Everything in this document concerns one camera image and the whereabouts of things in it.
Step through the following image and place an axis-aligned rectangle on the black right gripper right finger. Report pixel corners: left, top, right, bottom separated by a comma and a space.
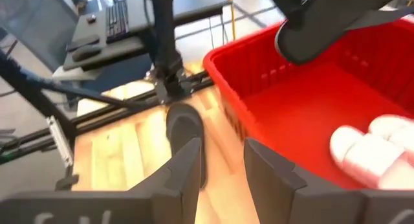
243, 138, 367, 224

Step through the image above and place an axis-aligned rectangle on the black diagonal frame strut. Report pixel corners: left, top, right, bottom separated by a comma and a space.
0, 50, 140, 109

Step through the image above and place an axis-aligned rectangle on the grey partition screen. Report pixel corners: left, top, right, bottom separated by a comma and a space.
0, 0, 79, 73

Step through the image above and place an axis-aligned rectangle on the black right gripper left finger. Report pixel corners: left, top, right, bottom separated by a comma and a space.
129, 137, 203, 224

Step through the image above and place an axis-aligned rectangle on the black table frame rail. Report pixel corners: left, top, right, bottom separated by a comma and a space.
0, 71, 215, 163

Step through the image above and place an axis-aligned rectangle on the black computer keyboard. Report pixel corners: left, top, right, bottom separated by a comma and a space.
105, 0, 131, 44

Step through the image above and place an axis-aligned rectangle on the red plastic bin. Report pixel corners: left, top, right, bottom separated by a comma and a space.
202, 18, 414, 191

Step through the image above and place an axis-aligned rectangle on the yellow hanging cable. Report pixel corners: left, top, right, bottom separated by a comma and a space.
226, 0, 237, 41

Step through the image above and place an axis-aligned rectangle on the black wrist rest pad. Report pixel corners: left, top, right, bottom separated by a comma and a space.
66, 34, 101, 52

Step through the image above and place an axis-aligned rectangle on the silver metal bracket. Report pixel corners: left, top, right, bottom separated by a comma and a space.
46, 116, 75, 168

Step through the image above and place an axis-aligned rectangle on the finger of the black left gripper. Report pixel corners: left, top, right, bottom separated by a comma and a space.
347, 6, 414, 31
265, 0, 305, 16

